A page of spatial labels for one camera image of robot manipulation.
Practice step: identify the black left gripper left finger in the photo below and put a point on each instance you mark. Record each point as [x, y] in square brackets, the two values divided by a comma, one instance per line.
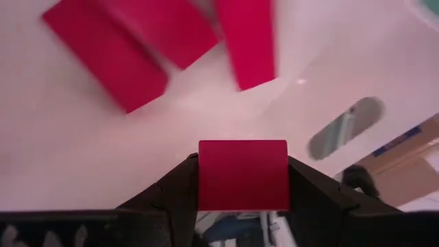
[181, 188]

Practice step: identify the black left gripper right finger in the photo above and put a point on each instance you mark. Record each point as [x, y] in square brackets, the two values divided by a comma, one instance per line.
[315, 195]

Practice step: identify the red arch block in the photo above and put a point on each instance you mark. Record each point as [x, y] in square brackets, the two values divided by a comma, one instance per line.
[243, 175]

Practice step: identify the long red bar block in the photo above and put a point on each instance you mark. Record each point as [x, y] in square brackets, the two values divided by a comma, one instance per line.
[113, 61]

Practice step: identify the red wooden block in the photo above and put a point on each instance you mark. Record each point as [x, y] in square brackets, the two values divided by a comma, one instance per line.
[175, 31]
[250, 44]

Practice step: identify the brown cardboard box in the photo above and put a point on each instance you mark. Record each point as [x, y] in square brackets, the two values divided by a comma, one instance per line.
[404, 171]

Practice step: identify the white plastic bin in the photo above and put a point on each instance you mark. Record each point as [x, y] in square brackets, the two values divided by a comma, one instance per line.
[68, 164]

